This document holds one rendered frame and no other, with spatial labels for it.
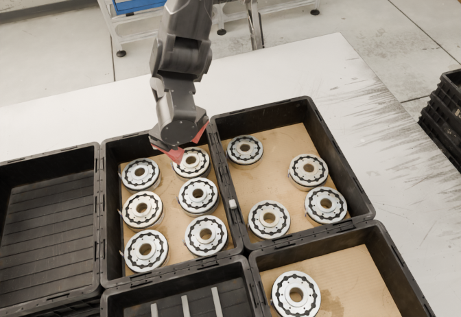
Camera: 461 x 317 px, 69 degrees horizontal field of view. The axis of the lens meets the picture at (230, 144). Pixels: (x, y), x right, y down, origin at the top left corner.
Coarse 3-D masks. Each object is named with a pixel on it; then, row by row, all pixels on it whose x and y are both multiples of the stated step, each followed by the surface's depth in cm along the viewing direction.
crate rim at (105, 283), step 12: (144, 132) 92; (216, 156) 85; (216, 168) 83; (228, 192) 79; (228, 204) 77; (240, 240) 71; (228, 252) 70; (240, 252) 70; (180, 264) 69; (192, 264) 69; (132, 276) 68; (144, 276) 68; (108, 288) 67
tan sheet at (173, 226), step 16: (160, 160) 98; (176, 176) 94; (208, 176) 94; (128, 192) 92; (160, 192) 91; (176, 192) 91; (176, 208) 88; (160, 224) 86; (176, 224) 85; (128, 240) 83; (176, 240) 83; (176, 256) 80; (192, 256) 80; (128, 272) 78
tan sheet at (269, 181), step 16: (288, 128) 103; (304, 128) 102; (224, 144) 100; (272, 144) 99; (288, 144) 99; (304, 144) 99; (272, 160) 96; (288, 160) 95; (240, 176) 93; (256, 176) 93; (272, 176) 92; (240, 192) 90; (256, 192) 90; (272, 192) 89; (288, 192) 89; (304, 192) 89; (288, 208) 86; (304, 224) 83; (256, 240) 81
